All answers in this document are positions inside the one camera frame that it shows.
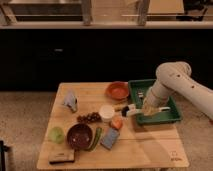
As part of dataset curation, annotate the white dish brush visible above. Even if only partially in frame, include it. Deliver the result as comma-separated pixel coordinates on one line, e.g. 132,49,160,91
121,104,170,117

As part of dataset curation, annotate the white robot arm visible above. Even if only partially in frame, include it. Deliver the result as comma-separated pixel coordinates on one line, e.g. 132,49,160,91
142,61,213,120

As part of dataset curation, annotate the silver spoon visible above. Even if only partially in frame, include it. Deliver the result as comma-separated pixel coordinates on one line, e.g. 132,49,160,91
138,92,144,99

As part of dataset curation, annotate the green plastic tray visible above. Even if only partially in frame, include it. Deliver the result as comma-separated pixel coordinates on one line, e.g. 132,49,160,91
128,79,182,125

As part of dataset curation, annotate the orange carrot piece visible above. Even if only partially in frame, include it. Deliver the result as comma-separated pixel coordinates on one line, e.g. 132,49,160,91
110,116,123,130

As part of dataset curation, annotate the orange bowl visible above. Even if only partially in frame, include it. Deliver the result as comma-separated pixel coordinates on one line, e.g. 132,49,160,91
105,81,129,100

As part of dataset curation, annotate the white cup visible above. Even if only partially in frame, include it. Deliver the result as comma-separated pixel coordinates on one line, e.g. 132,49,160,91
99,105,115,122

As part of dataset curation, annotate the blue sponge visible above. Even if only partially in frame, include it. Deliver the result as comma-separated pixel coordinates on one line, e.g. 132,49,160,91
100,128,120,150

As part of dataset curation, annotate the green cucumber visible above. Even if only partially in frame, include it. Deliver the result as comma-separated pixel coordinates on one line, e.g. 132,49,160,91
85,127,102,151

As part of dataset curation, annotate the bunch of dark grapes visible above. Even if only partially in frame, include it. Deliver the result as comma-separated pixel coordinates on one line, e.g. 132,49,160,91
77,112,101,123

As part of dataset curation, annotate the wooden table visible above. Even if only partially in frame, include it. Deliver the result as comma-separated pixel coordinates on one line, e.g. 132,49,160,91
37,83,189,171

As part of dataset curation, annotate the dark red bowl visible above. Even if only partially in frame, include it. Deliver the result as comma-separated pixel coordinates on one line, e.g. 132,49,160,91
67,124,93,150

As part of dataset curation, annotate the grey toy elephant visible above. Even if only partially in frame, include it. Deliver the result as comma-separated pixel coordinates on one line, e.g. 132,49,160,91
63,91,78,113

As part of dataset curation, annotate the green apple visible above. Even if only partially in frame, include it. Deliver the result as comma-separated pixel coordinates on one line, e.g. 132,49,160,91
48,127,64,144

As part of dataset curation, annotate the dark wooden block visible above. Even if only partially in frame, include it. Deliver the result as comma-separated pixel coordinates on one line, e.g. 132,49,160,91
48,149,75,164

